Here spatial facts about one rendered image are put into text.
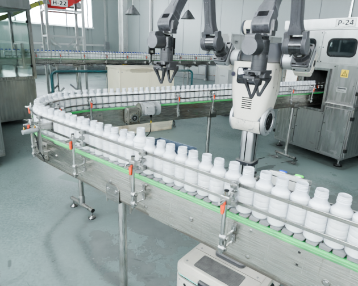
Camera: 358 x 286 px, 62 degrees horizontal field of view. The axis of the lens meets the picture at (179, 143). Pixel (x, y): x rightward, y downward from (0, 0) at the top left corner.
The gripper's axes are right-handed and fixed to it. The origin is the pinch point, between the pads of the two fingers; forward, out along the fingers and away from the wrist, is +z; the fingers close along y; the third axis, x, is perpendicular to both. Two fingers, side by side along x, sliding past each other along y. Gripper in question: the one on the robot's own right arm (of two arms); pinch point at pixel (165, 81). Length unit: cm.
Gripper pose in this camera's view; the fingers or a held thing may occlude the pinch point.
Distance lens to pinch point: 140.7
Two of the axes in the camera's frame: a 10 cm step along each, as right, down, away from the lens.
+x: 7.8, 2.2, -5.8
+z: -0.5, 9.5, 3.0
